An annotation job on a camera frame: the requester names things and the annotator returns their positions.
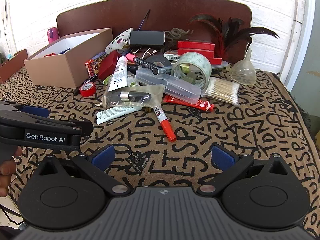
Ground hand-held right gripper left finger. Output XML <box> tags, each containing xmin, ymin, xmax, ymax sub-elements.
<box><xmin>32</xmin><ymin>144</ymin><xmax>132</xmax><ymax>196</ymax></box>

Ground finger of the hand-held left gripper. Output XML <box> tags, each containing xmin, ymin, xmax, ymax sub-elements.
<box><xmin>37</xmin><ymin>119</ymin><xmax>93</xmax><ymax>137</ymax></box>
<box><xmin>0</xmin><ymin>100</ymin><xmax>50</xmax><ymax>118</ymax></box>

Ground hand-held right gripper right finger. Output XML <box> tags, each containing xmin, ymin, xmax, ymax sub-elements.
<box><xmin>197</xmin><ymin>144</ymin><xmax>292</xmax><ymax>197</ymax></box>

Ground cardboard box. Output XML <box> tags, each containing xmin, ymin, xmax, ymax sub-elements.
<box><xmin>24</xmin><ymin>27</ymin><xmax>114</xmax><ymax>89</ymax></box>

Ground clear plastic case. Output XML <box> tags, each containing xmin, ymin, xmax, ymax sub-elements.
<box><xmin>135</xmin><ymin>67</ymin><xmax>202</xmax><ymax>104</ymax></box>

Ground person's left hand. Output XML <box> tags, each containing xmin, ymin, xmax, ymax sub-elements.
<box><xmin>0</xmin><ymin>146</ymin><xmax>23</xmax><ymax>198</ymax></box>

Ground letter-printed brown blanket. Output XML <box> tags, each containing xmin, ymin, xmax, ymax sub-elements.
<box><xmin>0</xmin><ymin>62</ymin><xmax>313</xmax><ymax>233</ymax></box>

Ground red tape roll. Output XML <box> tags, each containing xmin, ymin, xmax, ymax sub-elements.
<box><xmin>79</xmin><ymin>82</ymin><xmax>97</xmax><ymax>98</ymax></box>

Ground white green-tinted tube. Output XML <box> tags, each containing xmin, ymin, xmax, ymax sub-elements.
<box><xmin>96</xmin><ymin>105</ymin><xmax>143</xmax><ymax>125</ymax></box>

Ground black marker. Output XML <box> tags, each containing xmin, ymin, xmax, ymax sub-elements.
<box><xmin>72</xmin><ymin>76</ymin><xmax>98</xmax><ymax>96</ymax></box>

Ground small brown open box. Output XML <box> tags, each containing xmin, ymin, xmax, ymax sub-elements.
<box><xmin>0</xmin><ymin>49</ymin><xmax>28</xmax><ymax>83</ymax></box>

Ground red marker pen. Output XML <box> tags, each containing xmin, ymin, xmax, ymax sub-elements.
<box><xmin>163</xmin><ymin>95</ymin><xmax>215</xmax><ymax>112</ymax></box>

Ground red marker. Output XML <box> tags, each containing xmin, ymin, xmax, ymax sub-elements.
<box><xmin>152</xmin><ymin>106</ymin><xmax>177</xmax><ymax>142</ymax></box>

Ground clear bag with black item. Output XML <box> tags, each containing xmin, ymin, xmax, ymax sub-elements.
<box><xmin>102</xmin><ymin>84</ymin><xmax>166</xmax><ymax>111</ymax></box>

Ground cotton swab pack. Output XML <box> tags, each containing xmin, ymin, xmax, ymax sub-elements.
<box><xmin>201</xmin><ymin>77</ymin><xmax>241</xmax><ymax>105</ymax></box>

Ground colourful card box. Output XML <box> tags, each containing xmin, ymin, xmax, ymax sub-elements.
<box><xmin>85</xmin><ymin>52</ymin><xmax>107</xmax><ymax>78</ymax></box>

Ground white printed tube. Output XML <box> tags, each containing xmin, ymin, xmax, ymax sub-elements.
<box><xmin>108</xmin><ymin>56</ymin><xmax>129</xmax><ymax>92</ymax></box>

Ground dark red box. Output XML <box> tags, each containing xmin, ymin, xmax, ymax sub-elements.
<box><xmin>98</xmin><ymin>50</ymin><xmax>122</xmax><ymax>80</ymax></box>

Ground green white packet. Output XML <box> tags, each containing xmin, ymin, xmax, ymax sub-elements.
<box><xmin>103</xmin><ymin>74</ymin><xmax>138</xmax><ymax>87</ymax></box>

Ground pink bottle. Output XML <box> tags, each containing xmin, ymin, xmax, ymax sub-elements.
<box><xmin>47</xmin><ymin>27</ymin><xmax>59</xmax><ymax>44</ymax></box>

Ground clear plastic funnel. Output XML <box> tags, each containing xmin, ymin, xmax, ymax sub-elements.
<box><xmin>230</xmin><ymin>47</ymin><xmax>257</xmax><ymax>86</ymax></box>

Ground clear plastic tray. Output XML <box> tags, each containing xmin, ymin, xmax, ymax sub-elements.
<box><xmin>211</xmin><ymin>61</ymin><xmax>229</xmax><ymax>70</ymax></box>

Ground clear tape roll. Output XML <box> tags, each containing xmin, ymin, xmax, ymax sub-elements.
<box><xmin>172</xmin><ymin>51</ymin><xmax>212</xmax><ymax>89</ymax></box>

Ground pink tube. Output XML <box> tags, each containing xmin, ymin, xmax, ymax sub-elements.
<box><xmin>126</xmin><ymin>53</ymin><xmax>161</xmax><ymax>76</ymax></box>

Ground printed white pouch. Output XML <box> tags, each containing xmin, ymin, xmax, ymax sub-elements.
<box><xmin>105</xmin><ymin>27</ymin><xmax>133</xmax><ymax>56</ymax></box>

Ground brown stitched case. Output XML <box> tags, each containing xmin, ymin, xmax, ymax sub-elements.
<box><xmin>131</xmin><ymin>45</ymin><xmax>157</xmax><ymax>57</ymax></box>

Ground black tape roll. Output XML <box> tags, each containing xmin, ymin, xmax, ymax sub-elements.
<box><xmin>144</xmin><ymin>55</ymin><xmax>173</xmax><ymax>68</ymax></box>

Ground flat red box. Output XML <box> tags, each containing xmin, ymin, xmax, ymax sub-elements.
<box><xmin>177</xmin><ymin>41</ymin><xmax>216</xmax><ymax>51</ymax></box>
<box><xmin>178</xmin><ymin>48</ymin><xmax>222</xmax><ymax>65</ymax></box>

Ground white barcode box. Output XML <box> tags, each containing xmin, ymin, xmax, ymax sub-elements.
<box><xmin>164</xmin><ymin>50</ymin><xmax>186</xmax><ymax>62</ymax></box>

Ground black rectangular box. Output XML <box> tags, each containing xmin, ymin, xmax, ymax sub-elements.
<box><xmin>130</xmin><ymin>31</ymin><xmax>165</xmax><ymax>46</ymax></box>

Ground black feathers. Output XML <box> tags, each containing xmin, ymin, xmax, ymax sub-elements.
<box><xmin>187</xmin><ymin>14</ymin><xmax>280</xmax><ymax>63</ymax></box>

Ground beige rubber bands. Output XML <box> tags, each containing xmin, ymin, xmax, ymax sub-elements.
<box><xmin>164</xmin><ymin>27</ymin><xmax>194</xmax><ymax>43</ymax></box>

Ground brown headboard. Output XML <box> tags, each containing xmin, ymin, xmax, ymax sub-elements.
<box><xmin>56</xmin><ymin>0</ymin><xmax>252</xmax><ymax>64</ymax></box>

